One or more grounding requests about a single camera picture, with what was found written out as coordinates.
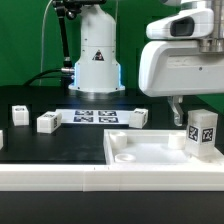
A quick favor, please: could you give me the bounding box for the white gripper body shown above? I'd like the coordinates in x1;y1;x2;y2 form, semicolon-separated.
139;41;224;97

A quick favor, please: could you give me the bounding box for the black cable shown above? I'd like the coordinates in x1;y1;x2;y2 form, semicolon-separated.
23;68;75;87

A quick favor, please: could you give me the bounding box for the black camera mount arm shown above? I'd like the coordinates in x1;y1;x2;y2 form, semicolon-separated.
52;0;107;67

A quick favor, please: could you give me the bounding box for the white obstacle fence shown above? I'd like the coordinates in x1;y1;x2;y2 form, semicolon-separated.
0;163;224;191

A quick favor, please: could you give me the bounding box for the grey thin cable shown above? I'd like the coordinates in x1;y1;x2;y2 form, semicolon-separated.
39;0;54;86

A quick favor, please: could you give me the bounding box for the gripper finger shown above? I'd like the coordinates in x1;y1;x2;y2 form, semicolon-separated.
168;96;183;126

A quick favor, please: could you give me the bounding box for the white square tabletop part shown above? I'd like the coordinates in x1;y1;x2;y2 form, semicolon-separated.
104;129;224;165

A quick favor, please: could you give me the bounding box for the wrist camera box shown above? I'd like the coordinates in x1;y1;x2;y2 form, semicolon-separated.
146;8;214;39

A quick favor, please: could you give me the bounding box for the apriltag sheet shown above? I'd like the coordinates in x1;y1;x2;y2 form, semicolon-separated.
57;109;131;125

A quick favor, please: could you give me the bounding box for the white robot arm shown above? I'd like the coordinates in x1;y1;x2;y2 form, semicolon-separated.
70;0;224;126

